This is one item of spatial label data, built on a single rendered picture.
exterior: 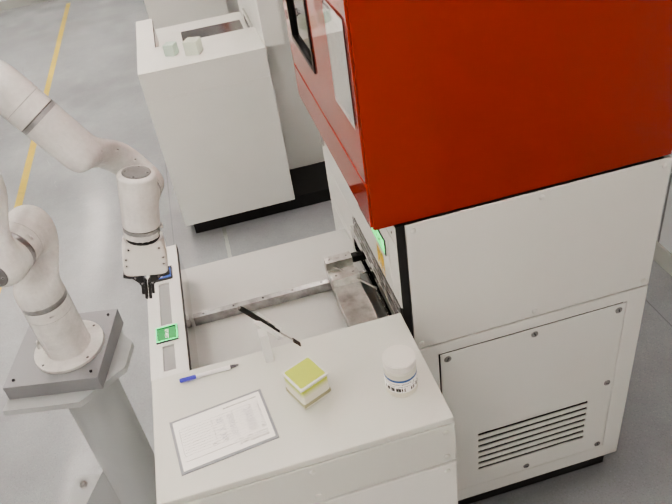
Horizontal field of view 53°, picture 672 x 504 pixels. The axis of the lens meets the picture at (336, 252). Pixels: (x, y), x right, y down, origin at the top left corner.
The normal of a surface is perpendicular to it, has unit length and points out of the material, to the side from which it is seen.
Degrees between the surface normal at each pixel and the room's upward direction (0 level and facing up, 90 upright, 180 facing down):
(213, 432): 0
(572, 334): 90
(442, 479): 90
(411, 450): 90
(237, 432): 0
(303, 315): 0
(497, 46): 90
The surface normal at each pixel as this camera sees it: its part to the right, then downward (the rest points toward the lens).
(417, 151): 0.25, 0.56
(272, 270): -0.13, -0.79
